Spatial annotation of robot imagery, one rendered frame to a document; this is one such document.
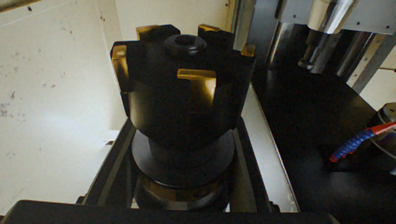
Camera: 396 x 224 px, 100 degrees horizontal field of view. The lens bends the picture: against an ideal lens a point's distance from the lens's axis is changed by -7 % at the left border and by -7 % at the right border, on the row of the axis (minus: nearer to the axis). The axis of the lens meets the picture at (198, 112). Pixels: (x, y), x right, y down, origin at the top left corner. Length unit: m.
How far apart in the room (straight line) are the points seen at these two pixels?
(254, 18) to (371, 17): 0.43
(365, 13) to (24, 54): 1.11
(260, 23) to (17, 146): 0.88
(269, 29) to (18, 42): 0.82
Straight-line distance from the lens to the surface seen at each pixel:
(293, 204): 0.46
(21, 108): 0.65
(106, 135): 0.98
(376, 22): 0.99
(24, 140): 0.66
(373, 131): 0.49
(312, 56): 0.20
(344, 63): 1.07
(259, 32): 0.83
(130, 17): 1.21
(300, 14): 0.81
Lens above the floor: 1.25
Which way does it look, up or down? 41 degrees up
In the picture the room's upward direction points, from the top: 176 degrees counter-clockwise
